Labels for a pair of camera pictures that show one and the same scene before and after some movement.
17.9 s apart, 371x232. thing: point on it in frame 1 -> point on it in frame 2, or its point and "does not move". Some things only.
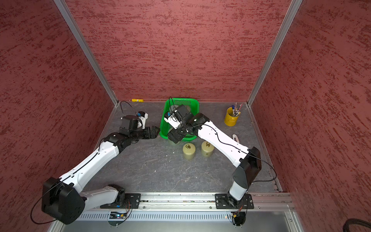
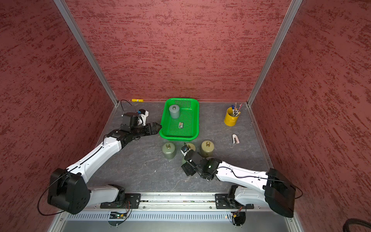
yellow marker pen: [138, 100] does not move
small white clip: [235, 138] does not move
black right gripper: [175, 136] -> [187, 168]
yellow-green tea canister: [207, 149] does not move
